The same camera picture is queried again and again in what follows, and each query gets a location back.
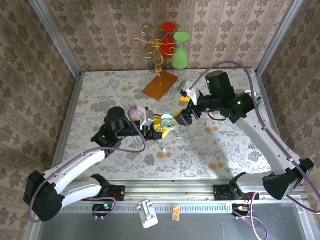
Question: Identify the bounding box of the mint green earbud case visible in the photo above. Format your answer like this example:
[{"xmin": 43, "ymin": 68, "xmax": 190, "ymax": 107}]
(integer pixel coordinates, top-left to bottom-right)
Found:
[{"xmin": 161, "ymin": 113, "xmax": 178, "ymax": 132}]

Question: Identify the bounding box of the leaf pattern bowl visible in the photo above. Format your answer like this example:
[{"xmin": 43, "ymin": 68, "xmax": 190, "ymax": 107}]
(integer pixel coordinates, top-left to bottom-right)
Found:
[{"xmin": 246, "ymin": 89, "xmax": 263, "ymax": 106}]

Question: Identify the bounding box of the green wine glass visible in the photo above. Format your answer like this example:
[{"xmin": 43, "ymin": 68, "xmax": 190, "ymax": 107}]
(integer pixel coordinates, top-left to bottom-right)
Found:
[{"xmin": 171, "ymin": 31, "xmax": 190, "ymax": 70}]

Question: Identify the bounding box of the red wine glass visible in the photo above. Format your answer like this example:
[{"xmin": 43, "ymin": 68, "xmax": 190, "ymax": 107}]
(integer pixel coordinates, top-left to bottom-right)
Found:
[{"xmin": 159, "ymin": 21, "xmax": 177, "ymax": 59}]

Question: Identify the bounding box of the small orange tag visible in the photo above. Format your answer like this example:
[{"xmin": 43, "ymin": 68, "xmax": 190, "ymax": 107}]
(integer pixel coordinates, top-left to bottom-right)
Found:
[{"xmin": 171, "ymin": 204, "xmax": 181, "ymax": 222}]

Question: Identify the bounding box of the grey metal sheet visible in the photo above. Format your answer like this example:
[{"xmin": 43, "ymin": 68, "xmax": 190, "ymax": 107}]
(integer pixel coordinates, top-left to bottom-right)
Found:
[{"xmin": 37, "ymin": 212, "xmax": 310, "ymax": 240}]

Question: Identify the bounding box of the gold wire rack wooden base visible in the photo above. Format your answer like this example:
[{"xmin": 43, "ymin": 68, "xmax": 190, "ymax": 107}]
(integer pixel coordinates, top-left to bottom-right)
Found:
[{"xmin": 129, "ymin": 25, "xmax": 179, "ymax": 102}]

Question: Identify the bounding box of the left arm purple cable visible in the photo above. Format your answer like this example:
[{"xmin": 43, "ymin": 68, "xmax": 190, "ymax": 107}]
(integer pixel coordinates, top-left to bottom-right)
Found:
[{"xmin": 27, "ymin": 104, "xmax": 148, "ymax": 223}]

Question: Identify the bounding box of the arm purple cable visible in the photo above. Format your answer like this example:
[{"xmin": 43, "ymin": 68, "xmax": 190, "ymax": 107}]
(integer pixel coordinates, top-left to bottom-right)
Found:
[
  {"xmin": 188, "ymin": 60, "xmax": 320, "ymax": 240},
  {"xmin": 27, "ymin": 104, "xmax": 148, "ymax": 223}
]

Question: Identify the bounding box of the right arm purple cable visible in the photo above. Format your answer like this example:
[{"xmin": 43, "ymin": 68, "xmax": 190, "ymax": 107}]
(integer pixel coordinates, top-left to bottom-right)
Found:
[{"xmin": 188, "ymin": 60, "xmax": 320, "ymax": 240}]

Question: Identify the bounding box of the aluminium table edge rail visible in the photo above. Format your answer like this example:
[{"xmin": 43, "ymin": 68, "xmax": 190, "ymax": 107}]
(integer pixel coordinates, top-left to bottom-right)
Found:
[
  {"xmin": 49, "ymin": 72, "xmax": 85, "ymax": 177},
  {"xmin": 254, "ymin": 69, "xmax": 286, "ymax": 151}
]

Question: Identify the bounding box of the long aluminium mounting rail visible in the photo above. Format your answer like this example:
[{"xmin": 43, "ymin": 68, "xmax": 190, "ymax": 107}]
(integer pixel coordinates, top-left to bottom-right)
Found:
[{"xmin": 63, "ymin": 178, "xmax": 307, "ymax": 204}]

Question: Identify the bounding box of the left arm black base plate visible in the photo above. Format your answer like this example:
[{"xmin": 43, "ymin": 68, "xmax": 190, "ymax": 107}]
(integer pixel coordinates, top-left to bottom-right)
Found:
[{"xmin": 98, "ymin": 184, "xmax": 126, "ymax": 202}]

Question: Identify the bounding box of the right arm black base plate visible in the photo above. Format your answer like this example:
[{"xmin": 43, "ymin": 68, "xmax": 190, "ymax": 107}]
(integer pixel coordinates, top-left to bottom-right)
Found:
[{"xmin": 213, "ymin": 184, "xmax": 261, "ymax": 202}]

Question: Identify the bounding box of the white plastic bracket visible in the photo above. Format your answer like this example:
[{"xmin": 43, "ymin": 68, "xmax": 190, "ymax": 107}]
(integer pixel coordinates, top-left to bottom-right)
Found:
[{"xmin": 136, "ymin": 199, "xmax": 160, "ymax": 230}]

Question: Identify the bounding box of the perforated metal cable duct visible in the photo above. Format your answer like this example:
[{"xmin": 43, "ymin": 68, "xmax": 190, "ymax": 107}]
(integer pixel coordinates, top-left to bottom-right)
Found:
[{"xmin": 59, "ymin": 202, "xmax": 308, "ymax": 214}]

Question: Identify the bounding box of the aluminium frame post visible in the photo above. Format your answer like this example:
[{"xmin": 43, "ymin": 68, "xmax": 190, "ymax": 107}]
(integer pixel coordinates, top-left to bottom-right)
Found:
[
  {"xmin": 254, "ymin": 0, "xmax": 305, "ymax": 76},
  {"xmin": 27, "ymin": 0, "xmax": 83, "ymax": 77}
]

